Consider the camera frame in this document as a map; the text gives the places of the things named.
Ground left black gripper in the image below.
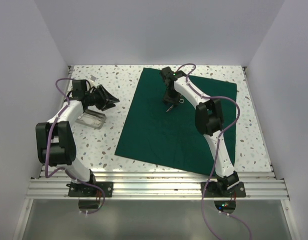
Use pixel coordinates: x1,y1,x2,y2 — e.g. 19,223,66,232
85,84,119,111

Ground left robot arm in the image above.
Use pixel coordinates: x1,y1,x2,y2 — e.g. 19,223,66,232
35,78,119,197

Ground purple cable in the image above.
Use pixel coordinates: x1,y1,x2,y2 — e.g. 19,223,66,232
175,63,252,240
45,77,107,215

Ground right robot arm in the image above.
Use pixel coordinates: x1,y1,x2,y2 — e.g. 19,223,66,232
160,67,239,197

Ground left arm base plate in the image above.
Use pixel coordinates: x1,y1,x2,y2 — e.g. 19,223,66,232
66,181,114,198

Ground silver surgical scissors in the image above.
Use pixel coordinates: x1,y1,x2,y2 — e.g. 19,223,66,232
166,99,184,112

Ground green surgical drape cloth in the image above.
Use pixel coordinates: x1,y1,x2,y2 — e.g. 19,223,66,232
115,68,237,175

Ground aluminium rail frame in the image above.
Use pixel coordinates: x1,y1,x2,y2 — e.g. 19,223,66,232
26,65,291,201

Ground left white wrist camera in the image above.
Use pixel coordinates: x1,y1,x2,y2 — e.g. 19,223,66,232
89,75,96,87

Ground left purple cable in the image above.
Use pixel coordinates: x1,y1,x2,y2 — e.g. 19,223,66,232
45,77,107,215

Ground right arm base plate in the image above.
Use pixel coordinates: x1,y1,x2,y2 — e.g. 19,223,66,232
204,181,246,198

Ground metal instrument tray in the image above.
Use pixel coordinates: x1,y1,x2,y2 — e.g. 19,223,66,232
76,109,106,130

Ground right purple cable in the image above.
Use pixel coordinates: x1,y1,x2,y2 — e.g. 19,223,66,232
175,63,252,240

